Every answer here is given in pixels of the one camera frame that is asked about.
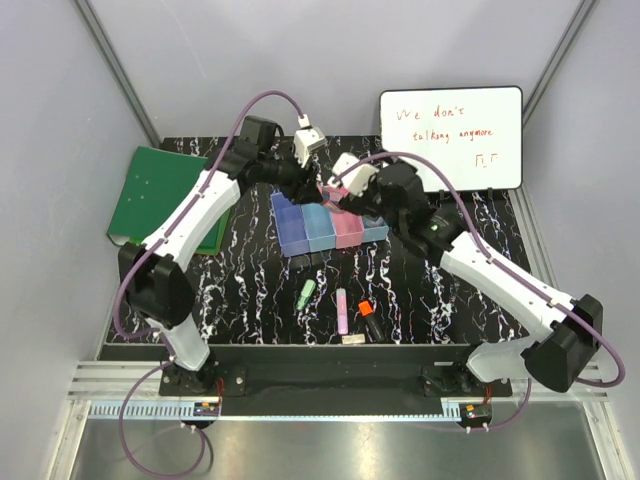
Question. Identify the pink-capped colourful bottle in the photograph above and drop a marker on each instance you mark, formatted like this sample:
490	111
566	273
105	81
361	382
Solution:
332	194

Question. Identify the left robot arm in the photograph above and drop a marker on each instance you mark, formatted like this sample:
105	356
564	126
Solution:
153	281

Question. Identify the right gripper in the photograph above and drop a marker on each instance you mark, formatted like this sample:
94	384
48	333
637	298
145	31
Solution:
361	204

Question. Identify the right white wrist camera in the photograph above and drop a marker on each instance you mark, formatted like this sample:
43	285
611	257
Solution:
355	179

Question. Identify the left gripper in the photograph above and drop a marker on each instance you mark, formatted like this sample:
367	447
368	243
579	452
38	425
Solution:
304	188

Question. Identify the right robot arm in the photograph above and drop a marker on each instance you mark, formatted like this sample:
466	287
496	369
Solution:
562	331

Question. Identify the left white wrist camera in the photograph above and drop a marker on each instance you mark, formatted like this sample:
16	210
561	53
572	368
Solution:
307	140

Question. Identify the light blue end bin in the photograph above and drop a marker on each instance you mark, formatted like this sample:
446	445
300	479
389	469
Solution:
374	230

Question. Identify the dark green binder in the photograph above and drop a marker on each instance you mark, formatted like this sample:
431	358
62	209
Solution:
156	183

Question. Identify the orange black marker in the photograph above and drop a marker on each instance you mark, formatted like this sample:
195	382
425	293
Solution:
371	320

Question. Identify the green highlighter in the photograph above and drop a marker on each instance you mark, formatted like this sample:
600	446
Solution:
305	294

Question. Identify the purple rectangular bin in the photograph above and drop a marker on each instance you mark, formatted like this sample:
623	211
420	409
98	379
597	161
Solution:
290	227

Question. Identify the light green folder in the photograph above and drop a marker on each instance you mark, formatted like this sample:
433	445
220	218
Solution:
211	244

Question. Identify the black marble mat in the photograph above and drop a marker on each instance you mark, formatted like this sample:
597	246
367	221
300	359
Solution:
247	293

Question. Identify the aluminium rail frame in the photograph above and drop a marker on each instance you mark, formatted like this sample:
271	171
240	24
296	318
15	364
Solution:
274	425

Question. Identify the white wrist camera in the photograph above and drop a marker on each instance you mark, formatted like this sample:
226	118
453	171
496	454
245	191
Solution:
355	179
307	140

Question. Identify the pink rectangular bin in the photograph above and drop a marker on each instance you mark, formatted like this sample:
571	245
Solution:
348	229

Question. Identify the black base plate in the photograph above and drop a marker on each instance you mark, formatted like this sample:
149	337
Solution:
333	380

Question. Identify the pink highlighter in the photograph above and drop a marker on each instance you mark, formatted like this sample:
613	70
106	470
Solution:
342	311

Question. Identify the white eraser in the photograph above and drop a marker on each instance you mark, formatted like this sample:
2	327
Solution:
353	339

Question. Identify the white dry-erase board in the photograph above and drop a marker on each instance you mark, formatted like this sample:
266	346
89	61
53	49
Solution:
472	135

